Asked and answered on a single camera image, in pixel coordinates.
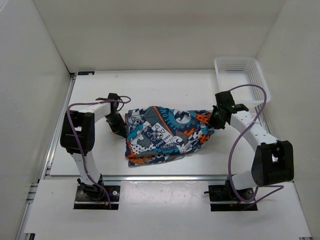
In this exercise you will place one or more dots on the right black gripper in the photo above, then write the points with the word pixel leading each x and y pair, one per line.
pixel 214 124

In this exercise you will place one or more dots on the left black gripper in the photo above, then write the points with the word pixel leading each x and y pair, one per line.
pixel 118 129

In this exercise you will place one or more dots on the colourful patterned shorts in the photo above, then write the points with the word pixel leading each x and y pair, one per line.
pixel 158 134

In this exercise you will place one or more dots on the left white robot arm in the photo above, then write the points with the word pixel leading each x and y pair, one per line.
pixel 78 133

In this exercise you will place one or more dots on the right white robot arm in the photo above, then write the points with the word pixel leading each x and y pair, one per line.
pixel 273 161

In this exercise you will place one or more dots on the white plastic basket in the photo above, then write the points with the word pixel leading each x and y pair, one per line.
pixel 244 77

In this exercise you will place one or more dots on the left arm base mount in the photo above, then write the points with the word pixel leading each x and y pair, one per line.
pixel 92 197

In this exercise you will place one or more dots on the aluminium frame rail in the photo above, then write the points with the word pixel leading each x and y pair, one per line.
pixel 135 178

